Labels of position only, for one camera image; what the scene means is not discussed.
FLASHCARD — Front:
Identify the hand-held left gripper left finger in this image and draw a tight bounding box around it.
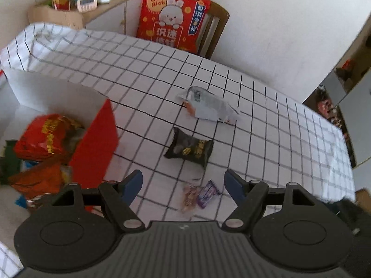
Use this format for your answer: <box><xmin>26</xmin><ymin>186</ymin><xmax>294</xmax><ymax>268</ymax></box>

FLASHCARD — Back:
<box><xmin>43</xmin><ymin>169</ymin><xmax>145</xmax><ymax>233</ymax></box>

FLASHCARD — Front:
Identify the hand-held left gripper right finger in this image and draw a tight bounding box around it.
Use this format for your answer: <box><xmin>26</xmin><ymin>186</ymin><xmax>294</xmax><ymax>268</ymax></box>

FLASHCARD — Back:
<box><xmin>222</xmin><ymin>168</ymin><xmax>323</xmax><ymax>234</ymax></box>

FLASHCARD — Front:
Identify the purple candy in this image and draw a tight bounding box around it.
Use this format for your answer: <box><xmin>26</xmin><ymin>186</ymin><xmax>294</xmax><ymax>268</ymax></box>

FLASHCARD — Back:
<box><xmin>198</xmin><ymin>180</ymin><xmax>222</xmax><ymax>208</ymax></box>

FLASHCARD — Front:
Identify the brown candy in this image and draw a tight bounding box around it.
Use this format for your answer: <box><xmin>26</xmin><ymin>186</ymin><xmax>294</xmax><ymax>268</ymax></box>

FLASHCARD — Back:
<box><xmin>182</xmin><ymin>184</ymin><xmax>203</xmax><ymax>213</ymax></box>

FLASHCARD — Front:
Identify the red cardboard box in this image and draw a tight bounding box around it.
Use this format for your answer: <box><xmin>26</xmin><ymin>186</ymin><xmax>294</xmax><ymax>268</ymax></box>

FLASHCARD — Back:
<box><xmin>0</xmin><ymin>67</ymin><xmax>119</xmax><ymax>218</ymax></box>

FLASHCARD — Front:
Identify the orange snack bag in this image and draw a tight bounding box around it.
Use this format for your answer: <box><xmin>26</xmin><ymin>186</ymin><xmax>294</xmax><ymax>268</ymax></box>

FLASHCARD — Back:
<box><xmin>8</xmin><ymin>161</ymin><xmax>73</xmax><ymax>197</ymax></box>

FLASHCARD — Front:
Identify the large red snack bag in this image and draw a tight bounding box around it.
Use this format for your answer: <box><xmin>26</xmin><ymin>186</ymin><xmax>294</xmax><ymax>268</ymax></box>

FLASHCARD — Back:
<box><xmin>14</xmin><ymin>114</ymin><xmax>85</xmax><ymax>163</ymax></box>

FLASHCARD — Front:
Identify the checked white tablecloth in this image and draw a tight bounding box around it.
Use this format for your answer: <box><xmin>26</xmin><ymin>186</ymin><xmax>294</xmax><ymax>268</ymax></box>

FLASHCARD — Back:
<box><xmin>0</xmin><ymin>22</ymin><xmax>356</xmax><ymax>270</ymax></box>

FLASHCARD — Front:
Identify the black snack packet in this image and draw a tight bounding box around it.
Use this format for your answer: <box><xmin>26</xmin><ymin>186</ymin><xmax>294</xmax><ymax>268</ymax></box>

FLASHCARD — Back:
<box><xmin>164</xmin><ymin>127</ymin><xmax>214</xmax><ymax>168</ymax></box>

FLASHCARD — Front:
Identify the silver snack packet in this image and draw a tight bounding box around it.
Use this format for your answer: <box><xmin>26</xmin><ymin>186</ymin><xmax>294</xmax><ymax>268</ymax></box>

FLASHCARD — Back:
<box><xmin>177</xmin><ymin>86</ymin><xmax>241</xmax><ymax>123</ymax></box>

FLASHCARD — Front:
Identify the dark green snack packet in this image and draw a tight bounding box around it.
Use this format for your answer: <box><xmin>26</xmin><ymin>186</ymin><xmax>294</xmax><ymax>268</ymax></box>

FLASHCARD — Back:
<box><xmin>0</xmin><ymin>140</ymin><xmax>22</xmax><ymax>184</ymax></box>

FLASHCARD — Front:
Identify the grey cabinet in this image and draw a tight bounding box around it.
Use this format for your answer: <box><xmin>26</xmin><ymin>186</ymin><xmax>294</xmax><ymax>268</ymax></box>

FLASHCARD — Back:
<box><xmin>303</xmin><ymin>59</ymin><xmax>371</xmax><ymax>167</ymax></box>

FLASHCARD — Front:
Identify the wooden chair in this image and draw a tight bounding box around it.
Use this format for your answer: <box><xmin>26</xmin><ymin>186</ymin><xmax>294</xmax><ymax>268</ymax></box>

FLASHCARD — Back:
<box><xmin>162</xmin><ymin>0</ymin><xmax>230</xmax><ymax>60</ymax></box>

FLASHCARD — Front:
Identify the red rabbit cushion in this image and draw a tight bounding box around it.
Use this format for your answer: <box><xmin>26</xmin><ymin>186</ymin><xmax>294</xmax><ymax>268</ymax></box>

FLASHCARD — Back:
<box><xmin>136</xmin><ymin>0</ymin><xmax>211</xmax><ymax>55</ymax></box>

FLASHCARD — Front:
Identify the wooden sideboard cabinet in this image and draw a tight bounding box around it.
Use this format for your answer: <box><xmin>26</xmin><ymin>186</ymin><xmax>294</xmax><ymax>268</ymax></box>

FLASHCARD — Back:
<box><xmin>28</xmin><ymin>0</ymin><xmax>153</xmax><ymax>38</ymax></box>

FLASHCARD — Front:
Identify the white kitchen timer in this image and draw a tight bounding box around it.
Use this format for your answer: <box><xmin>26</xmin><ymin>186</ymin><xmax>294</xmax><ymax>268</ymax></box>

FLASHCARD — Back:
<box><xmin>76</xmin><ymin>0</ymin><xmax>97</xmax><ymax>13</ymax></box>

